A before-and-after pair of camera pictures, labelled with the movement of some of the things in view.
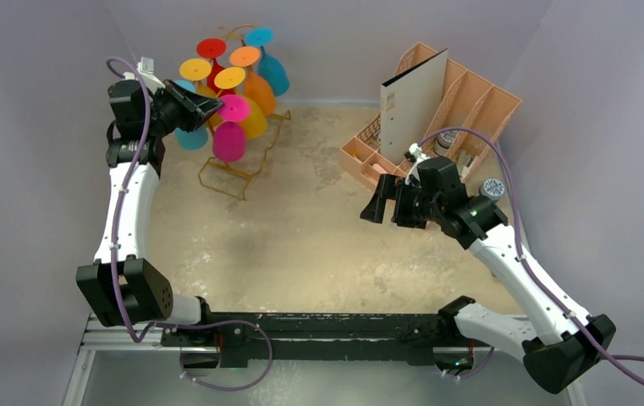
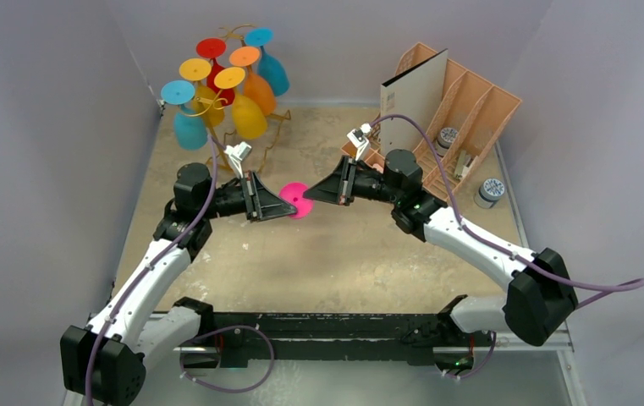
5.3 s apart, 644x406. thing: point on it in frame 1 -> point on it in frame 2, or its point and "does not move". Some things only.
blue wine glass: x=196 y=139 does not move
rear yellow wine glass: x=198 y=69 does not move
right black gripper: x=405 y=203 -> x=345 y=183
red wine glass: x=213 y=47 does not move
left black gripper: x=195 y=108 -> x=272 y=206
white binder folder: x=409 y=102 does not move
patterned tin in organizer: x=444 y=141 does not move
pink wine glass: x=229 y=142 -> x=293 y=192
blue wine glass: x=270 y=67 does not move
